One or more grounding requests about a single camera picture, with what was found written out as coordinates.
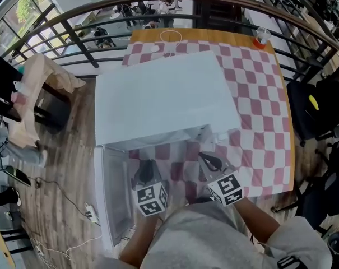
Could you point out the small white adapter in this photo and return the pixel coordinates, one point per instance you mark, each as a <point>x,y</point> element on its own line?
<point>155,48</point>

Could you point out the beige tablecloth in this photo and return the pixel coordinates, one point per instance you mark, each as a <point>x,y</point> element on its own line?
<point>48,71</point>

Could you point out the white microwave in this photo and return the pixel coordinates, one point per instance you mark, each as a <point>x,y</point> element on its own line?
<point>163,94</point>

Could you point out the black office chair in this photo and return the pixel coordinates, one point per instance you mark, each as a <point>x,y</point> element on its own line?
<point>326,192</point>
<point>301,108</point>

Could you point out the person's grey shirt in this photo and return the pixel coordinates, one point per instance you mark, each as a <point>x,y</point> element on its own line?
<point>208,240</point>

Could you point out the small white power strip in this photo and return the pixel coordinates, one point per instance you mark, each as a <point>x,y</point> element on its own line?
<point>40,251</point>

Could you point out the wooden table with white legs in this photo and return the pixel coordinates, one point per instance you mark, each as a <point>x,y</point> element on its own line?
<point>214,34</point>

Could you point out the person's right forearm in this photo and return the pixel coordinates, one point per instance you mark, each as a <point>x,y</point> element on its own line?
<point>259,223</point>

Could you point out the dark wooden table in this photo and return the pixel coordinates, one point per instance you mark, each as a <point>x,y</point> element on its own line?
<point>55,108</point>

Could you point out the large glass window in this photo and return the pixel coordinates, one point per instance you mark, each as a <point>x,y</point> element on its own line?
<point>20,10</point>

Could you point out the black monitor on side table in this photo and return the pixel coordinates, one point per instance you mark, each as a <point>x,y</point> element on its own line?
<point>2,85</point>

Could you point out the pink white checkered tablecloth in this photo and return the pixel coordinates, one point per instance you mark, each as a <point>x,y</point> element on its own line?
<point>256,94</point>

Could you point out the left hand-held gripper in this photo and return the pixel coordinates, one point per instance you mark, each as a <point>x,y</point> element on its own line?
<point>152,199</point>

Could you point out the small yellow object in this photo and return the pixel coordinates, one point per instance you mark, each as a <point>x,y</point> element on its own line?
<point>313,102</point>

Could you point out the person's left forearm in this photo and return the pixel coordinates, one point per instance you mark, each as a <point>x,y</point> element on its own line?
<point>138,242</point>

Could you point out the clear plastic cup red sleeve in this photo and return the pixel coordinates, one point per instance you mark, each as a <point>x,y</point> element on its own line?
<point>261,39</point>

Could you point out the pink packet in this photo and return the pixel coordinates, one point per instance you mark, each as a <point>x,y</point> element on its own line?
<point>18,97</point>

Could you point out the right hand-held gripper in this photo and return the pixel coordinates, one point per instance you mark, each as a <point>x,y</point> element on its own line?
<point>226,189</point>

